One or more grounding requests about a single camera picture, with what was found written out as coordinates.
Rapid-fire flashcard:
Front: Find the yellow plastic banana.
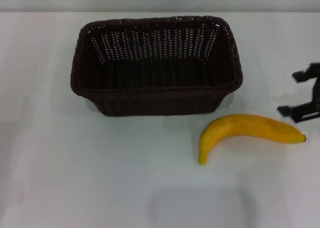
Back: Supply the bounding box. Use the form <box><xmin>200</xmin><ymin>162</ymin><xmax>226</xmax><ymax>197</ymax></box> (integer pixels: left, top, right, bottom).
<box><xmin>198</xmin><ymin>113</ymin><xmax>307</xmax><ymax>166</ymax></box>

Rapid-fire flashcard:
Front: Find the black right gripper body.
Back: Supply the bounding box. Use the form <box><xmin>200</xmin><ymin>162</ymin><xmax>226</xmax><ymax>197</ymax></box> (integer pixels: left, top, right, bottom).
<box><xmin>310</xmin><ymin>75</ymin><xmax>320</xmax><ymax>107</ymax></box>

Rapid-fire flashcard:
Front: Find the dark brown woven basket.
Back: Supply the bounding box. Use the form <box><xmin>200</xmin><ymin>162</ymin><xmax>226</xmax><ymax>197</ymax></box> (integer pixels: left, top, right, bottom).
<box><xmin>69</xmin><ymin>15</ymin><xmax>244</xmax><ymax>117</ymax></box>

